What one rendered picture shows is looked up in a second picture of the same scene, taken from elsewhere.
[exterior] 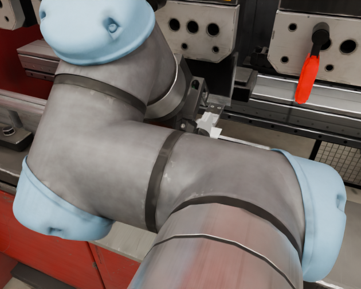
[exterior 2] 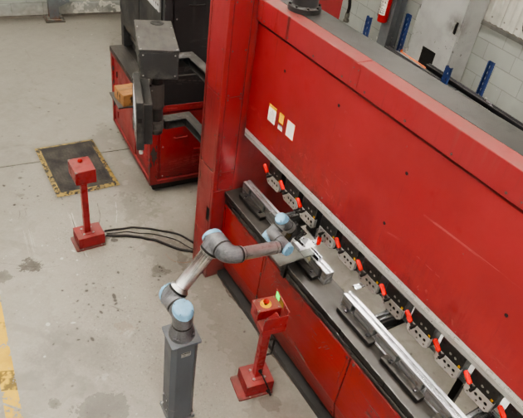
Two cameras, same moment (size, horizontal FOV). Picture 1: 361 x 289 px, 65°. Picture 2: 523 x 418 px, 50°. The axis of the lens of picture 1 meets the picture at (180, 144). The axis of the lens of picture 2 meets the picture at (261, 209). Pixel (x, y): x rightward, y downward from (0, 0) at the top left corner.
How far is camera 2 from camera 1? 3.09 m
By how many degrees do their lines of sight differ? 25
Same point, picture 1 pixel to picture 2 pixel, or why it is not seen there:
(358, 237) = (330, 293)
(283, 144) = not seen: hidden behind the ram
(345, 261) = (320, 294)
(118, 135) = (276, 232)
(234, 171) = (282, 240)
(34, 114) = (270, 211)
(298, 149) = not seen: hidden behind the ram
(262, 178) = (283, 242)
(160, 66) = (287, 226)
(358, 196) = not seen: hidden behind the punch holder
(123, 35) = (281, 223)
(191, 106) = (298, 234)
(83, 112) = (274, 228)
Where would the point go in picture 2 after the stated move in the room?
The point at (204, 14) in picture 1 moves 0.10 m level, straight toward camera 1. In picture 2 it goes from (310, 217) to (300, 224)
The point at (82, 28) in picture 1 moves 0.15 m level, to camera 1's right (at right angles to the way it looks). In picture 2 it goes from (278, 221) to (299, 232)
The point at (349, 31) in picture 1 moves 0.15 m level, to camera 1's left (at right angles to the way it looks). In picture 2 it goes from (327, 235) to (306, 224)
